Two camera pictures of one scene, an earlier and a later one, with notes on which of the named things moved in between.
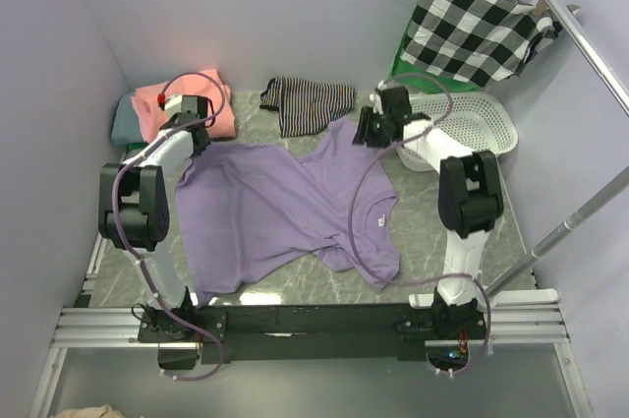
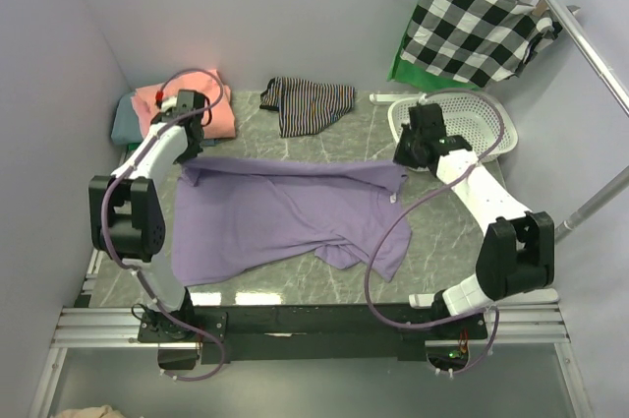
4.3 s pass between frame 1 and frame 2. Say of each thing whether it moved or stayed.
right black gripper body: moved
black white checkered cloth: stayed
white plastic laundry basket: stayed
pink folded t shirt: stayed
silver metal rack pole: stayed
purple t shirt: moved
